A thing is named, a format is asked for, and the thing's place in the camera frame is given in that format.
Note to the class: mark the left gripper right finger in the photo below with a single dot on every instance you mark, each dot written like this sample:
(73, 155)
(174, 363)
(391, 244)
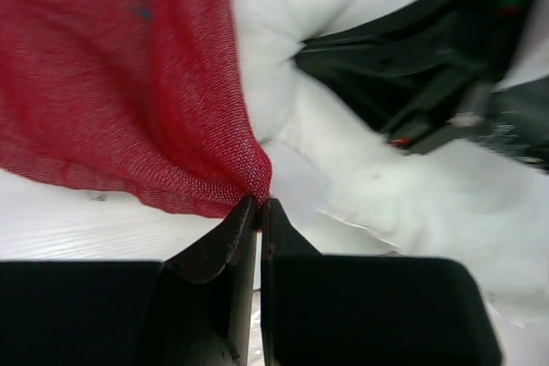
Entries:
(321, 309)

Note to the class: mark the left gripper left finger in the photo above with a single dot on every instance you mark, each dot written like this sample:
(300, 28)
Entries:
(193, 309)

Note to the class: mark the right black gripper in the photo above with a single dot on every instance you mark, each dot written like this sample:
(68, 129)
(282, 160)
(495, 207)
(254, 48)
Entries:
(436, 71)

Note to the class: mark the white pillow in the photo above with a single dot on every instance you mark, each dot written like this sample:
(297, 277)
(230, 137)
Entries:
(461, 202)

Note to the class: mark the red navy pillowcase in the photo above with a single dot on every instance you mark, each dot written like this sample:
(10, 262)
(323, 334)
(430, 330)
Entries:
(139, 96)

